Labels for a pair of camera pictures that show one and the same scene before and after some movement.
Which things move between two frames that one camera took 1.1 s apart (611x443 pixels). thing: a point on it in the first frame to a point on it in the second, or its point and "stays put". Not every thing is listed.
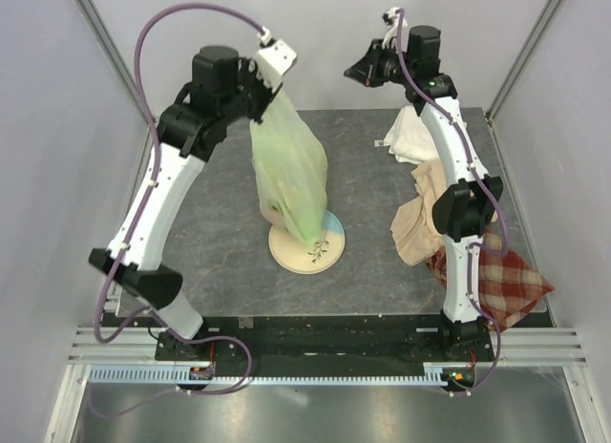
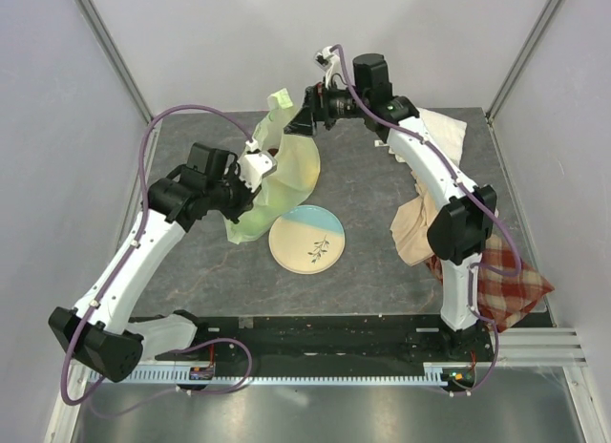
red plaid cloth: (509, 286) stays put
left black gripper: (246, 73) to (247, 197)
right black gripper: (364, 71) to (317, 98)
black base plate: (431, 341) stays put
